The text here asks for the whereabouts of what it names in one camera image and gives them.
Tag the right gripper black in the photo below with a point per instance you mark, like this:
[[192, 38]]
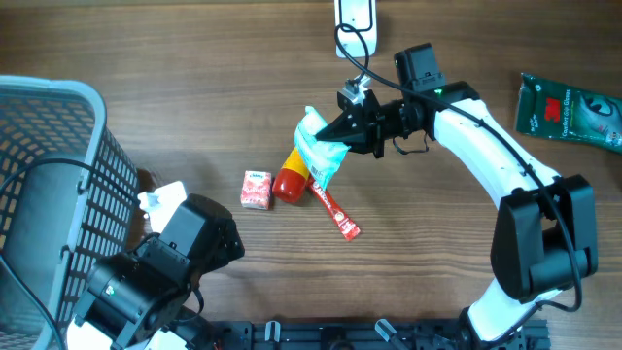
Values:
[[366, 127]]

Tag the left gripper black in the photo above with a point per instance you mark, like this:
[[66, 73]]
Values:
[[224, 255]]

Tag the small red white carton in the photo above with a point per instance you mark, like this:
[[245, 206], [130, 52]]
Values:
[[256, 190]]

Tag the red chili sauce bottle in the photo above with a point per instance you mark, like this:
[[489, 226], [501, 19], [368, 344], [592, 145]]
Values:
[[290, 182]]

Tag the red coffee stick sachet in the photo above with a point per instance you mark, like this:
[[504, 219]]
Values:
[[347, 227]]

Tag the green 3M gloves packet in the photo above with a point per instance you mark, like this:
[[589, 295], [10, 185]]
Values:
[[551, 110]]

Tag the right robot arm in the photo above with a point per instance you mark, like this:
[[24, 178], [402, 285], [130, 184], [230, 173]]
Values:
[[545, 237]]

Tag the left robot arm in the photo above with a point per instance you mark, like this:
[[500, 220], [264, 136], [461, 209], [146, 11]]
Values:
[[135, 299]]

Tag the white barcode scanner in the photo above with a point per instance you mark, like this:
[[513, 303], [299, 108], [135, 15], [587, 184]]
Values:
[[361, 15]]

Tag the grey plastic shopping basket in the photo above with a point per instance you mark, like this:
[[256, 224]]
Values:
[[68, 195]]

